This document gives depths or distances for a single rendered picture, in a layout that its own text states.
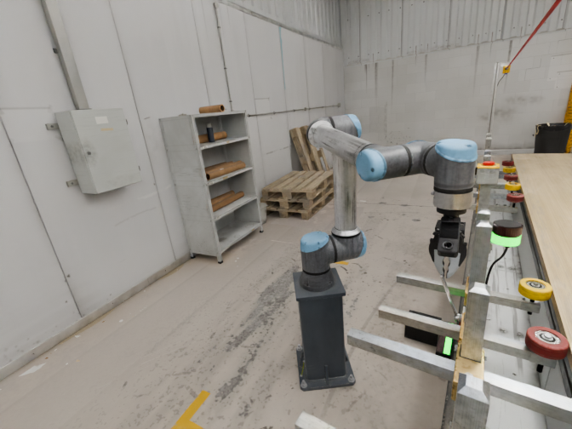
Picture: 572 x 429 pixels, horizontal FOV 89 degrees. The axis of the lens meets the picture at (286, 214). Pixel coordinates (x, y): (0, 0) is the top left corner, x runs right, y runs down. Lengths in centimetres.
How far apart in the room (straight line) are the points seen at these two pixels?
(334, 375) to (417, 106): 740
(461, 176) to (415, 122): 773
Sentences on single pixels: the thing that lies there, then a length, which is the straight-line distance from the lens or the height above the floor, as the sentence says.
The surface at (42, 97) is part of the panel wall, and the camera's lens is 280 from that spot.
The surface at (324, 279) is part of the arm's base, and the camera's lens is 157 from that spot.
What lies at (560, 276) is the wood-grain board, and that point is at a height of 90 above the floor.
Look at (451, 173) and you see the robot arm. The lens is 82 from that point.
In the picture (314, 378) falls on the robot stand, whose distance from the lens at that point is 193.
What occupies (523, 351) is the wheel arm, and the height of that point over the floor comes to 86.
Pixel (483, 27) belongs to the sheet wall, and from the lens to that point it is 862.
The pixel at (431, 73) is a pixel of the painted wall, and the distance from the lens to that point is 851.
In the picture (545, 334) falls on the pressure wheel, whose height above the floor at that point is 91.
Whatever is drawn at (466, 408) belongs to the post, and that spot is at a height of 112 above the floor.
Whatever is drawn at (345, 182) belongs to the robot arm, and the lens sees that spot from 143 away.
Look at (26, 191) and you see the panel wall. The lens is 269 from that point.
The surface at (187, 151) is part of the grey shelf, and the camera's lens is 308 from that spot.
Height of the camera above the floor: 150
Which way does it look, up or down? 19 degrees down
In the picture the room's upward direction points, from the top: 6 degrees counter-clockwise
